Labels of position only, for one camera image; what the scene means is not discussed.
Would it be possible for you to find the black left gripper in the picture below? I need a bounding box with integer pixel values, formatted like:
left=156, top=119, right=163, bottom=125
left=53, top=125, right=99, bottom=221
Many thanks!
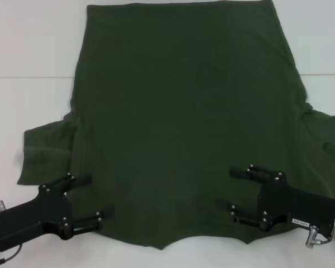
left=0, top=172, right=105, bottom=251

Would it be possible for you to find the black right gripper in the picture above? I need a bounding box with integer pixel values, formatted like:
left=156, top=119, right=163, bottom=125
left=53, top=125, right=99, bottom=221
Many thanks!
left=228, top=164, right=335, bottom=238

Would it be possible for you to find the left arm cable with plug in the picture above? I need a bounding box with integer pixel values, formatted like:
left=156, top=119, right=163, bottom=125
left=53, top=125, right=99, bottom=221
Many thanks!
left=0, top=199, right=24, bottom=268

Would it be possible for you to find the right arm cable with plug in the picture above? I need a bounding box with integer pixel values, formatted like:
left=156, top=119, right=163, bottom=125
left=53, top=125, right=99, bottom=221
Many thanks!
left=304, top=225, right=333, bottom=248

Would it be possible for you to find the arm cable with plug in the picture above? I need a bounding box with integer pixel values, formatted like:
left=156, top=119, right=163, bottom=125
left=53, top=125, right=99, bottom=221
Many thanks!
left=304, top=225, right=333, bottom=248
left=0, top=199, right=24, bottom=268

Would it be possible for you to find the dark green t-shirt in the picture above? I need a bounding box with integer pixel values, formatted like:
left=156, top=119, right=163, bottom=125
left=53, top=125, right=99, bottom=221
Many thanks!
left=16, top=0, right=335, bottom=251

